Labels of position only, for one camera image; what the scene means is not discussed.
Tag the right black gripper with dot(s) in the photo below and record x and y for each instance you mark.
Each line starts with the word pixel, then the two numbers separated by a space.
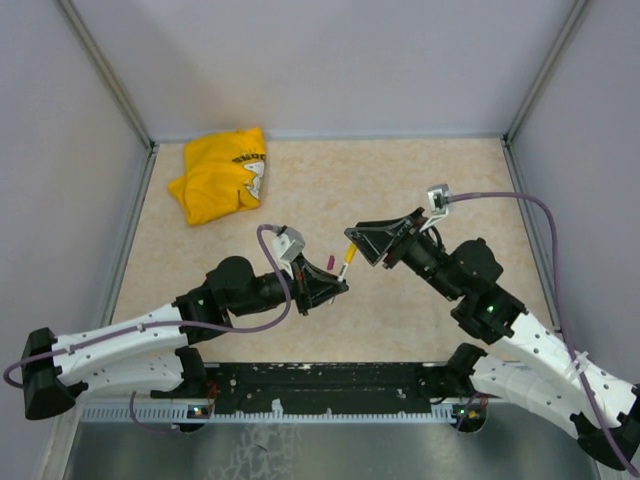
pixel 376 238

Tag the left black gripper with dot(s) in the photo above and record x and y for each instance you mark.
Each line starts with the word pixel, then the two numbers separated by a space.
pixel 311 286

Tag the yellow pen cap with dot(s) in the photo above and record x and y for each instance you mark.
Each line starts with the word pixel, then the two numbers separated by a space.
pixel 351 251

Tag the white pen yellow tip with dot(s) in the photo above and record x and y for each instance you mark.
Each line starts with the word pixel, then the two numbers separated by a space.
pixel 341 277

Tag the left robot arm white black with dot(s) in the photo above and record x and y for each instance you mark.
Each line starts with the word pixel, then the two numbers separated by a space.
pixel 156 352

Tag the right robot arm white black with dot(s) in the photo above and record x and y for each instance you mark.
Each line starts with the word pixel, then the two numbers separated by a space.
pixel 597 409

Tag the yellow folded shirt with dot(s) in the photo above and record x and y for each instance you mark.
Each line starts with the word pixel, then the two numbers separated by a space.
pixel 223 173

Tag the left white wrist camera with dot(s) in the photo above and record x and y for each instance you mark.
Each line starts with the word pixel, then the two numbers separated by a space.
pixel 287 244

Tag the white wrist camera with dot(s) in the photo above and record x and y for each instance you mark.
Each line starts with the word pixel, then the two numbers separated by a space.
pixel 287 244
pixel 438 206

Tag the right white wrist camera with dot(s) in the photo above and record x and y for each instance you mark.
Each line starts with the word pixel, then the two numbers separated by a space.
pixel 438 206

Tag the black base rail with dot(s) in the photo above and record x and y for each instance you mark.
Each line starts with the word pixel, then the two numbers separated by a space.
pixel 317 388

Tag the aluminium frame side rail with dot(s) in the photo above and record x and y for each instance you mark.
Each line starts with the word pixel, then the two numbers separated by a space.
pixel 541 230

